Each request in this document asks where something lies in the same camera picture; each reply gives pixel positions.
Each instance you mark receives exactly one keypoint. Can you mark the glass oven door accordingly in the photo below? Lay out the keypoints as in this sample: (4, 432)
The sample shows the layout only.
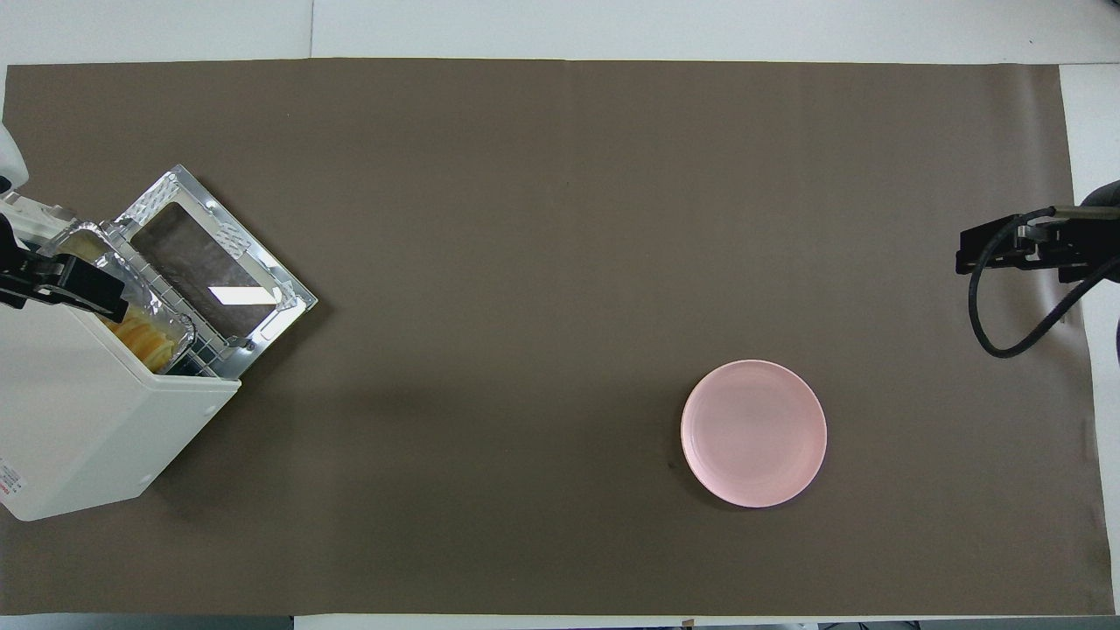
(219, 262)

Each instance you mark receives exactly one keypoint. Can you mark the pink round plate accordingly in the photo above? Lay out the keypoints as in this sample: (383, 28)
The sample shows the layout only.
(752, 433)

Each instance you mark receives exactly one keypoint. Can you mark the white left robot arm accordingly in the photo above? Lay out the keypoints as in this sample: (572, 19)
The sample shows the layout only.
(31, 219)

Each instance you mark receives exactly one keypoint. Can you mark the silver foil baking tray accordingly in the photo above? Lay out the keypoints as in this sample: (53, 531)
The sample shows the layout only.
(153, 302)

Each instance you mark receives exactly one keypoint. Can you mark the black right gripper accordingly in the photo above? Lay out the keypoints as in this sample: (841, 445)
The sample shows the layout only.
(1085, 249)

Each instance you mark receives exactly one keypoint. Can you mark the brown table mat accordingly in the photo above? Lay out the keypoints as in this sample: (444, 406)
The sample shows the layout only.
(525, 262)

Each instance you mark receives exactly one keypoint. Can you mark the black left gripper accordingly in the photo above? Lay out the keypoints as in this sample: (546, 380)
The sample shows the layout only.
(22, 276)

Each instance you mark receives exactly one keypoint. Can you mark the cream toaster oven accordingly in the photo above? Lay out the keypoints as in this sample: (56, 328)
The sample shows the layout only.
(87, 420)

